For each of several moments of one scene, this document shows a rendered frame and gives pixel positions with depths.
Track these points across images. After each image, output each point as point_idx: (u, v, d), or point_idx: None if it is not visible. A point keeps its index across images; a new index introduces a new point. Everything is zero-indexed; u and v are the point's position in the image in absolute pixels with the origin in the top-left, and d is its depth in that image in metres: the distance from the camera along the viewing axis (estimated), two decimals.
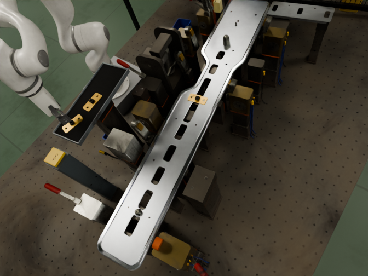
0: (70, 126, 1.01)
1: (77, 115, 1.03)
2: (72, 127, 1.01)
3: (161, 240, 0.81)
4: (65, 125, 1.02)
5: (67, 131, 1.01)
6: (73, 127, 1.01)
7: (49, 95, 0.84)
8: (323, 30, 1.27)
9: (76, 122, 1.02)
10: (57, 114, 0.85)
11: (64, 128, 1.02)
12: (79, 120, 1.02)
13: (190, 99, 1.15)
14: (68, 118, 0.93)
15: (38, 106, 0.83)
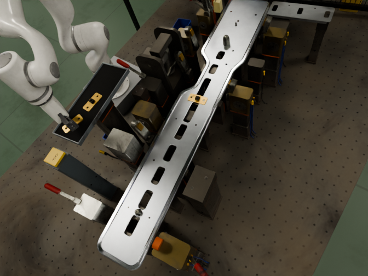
0: None
1: (77, 115, 1.03)
2: None
3: (161, 240, 0.81)
4: (65, 125, 1.02)
5: (67, 131, 1.01)
6: None
7: (58, 103, 0.88)
8: (323, 30, 1.27)
9: (76, 122, 1.02)
10: (67, 121, 0.90)
11: (64, 128, 1.02)
12: (79, 120, 1.02)
13: (190, 99, 1.15)
14: (75, 125, 0.97)
15: (48, 114, 0.87)
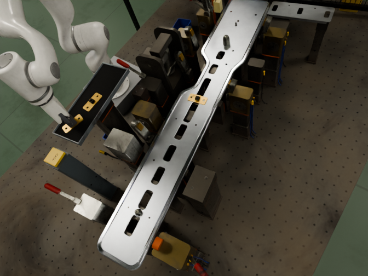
0: None
1: (77, 115, 1.03)
2: (72, 127, 1.01)
3: (161, 240, 0.81)
4: (65, 125, 1.02)
5: (67, 130, 1.01)
6: (73, 127, 1.01)
7: (59, 104, 0.89)
8: (323, 30, 1.27)
9: (76, 122, 1.02)
10: (68, 121, 0.93)
11: (64, 128, 1.02)
12: (79, 120, 1.02)
13: (190, 99, 1.15)
14: (74, 121, 1.00)
15: (49, 114, 0.87)
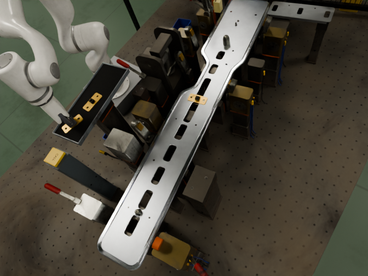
0: None
1: (77, 115, 1.03)
2: (72, 127, 1.01)
3: (161, 240, 0.81)
4: (65, 125, 1.02)
5: (67, 131, 1.01)
6: (73, 127, 1.01)
7: (58, 104, 0.89)
8: (323, 30, 1.27)
9: (76, 122, 1.02)
10: (68, 121, 0.93)
11: (64, 128, 1.02)
12: (79, 120, 1.02)
13: (190, 99, 1.15)
14: (74, 121, 1.00)
15: (48, 114, 0.87)
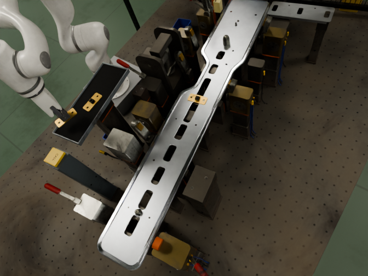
0: None
1: (70, 109, 1.00)
2: (65, 121, 0.97)
3: (161, 240, 0.81)
4: (58, 119, 0.99)
5: (60, 125, 0.97)
6: (66, 121, 0.97)
7: (50, 96, 0.85)
8: (323, 30, 1.27)
9: (70, 116, 0.98)
10: (61, 114, 0.89)
11: (57, 122, 0.98)
12: (72, 114, 0.98)
13: (190, 99, 1.15)
14: (67, 115, 0.96)
15: (39, 107, 0.84)
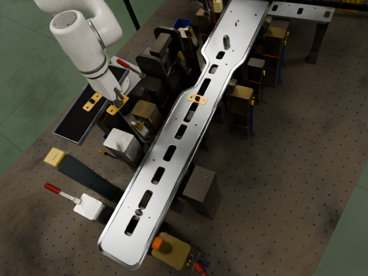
0: (115, 107, 0.91)
1: None
2: (119, 108, 0.90)
3: (161, 240, 0.81)
4: (109, 107, 0.91)
5: (114, 112, 0.90)
6: (120, 108, 0.90)
7: (113, 76, 0.79)
8: (323, 30, 1.27)
9: (122, 102, 0.91)
10: (122, 97, 0.83)
11: (110, 110, 0.90)
12: (124, 100, 0.92)
13: (190, 99, 1.15)
14: (121, 101, 0.90)
15: (105, 88, 0.77)
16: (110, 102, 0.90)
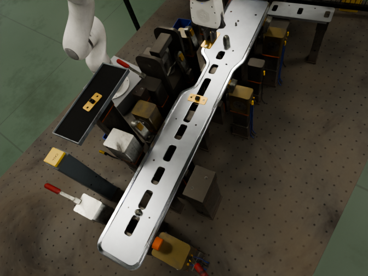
0: (210, 41, 0.94)
1: (211, 32, 0.96)
2: (213, 42, 0.93)
3: (161, 240, 0.81)
4: (203, 42, 0.94)
5: (210, 46, 0.93)
6: (214, 42, 0.93)
7: None
8: (323, 30, 1.27)
9: None
10: (224, 24, 0.86)
11: (205, 45, 0.93)
12: (216, 35, 0.95)
13: (190, 99, 1.15)
14: (215, 34, 0.93)
15: (216, 11, 0.80)
16: (206, 36, 0.92)
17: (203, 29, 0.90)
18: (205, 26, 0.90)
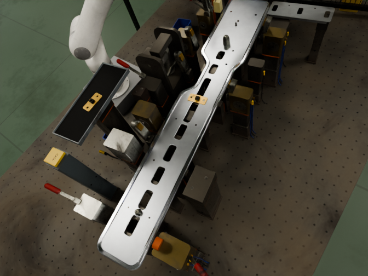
0: None
1: None
2: None
3: (161, 240, 0.81)
4: None
5: None
6: None
7: None
8: (323, 30, 1.27)
9: None
10: None
11: None
12: None
13: (190, 99, 1.15)
14: None
15: None
16: None
17: None
18: None
